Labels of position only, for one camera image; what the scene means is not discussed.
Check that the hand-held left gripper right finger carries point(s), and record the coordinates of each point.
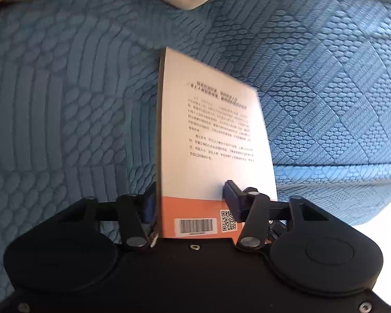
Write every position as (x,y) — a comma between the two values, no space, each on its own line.
(232,199)

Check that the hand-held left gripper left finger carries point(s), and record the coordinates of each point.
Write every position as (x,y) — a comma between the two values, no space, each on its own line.
(149,207)

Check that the white orange book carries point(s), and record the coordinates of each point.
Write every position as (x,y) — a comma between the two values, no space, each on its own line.
(211,143)

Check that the blue textured sofa cover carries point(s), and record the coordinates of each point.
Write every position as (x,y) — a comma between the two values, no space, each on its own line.
(68,104)

